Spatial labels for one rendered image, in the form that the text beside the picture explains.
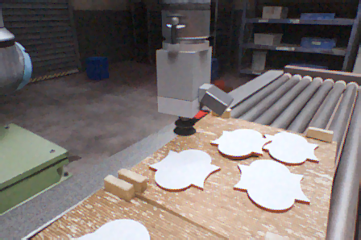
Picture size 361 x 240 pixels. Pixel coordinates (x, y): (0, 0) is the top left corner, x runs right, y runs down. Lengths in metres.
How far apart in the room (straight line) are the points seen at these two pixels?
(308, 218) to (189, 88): 0.27
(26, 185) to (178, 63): 0.39
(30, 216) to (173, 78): 0.33
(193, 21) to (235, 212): 0.30
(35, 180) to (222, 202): 0.38
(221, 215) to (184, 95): 0.20
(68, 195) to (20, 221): 0.08
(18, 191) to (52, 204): 0.10
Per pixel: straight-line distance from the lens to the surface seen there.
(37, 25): 5.40
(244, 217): 0.42
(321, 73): 1.45
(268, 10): 5.14
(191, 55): 0.37
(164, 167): 0.50
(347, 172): 0.63
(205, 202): 0.44
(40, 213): 0.51
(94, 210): 0.44
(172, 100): 0.40
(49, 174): 0.61
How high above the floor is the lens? 1.23
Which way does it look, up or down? 24 degrees down
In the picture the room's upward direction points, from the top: straight up
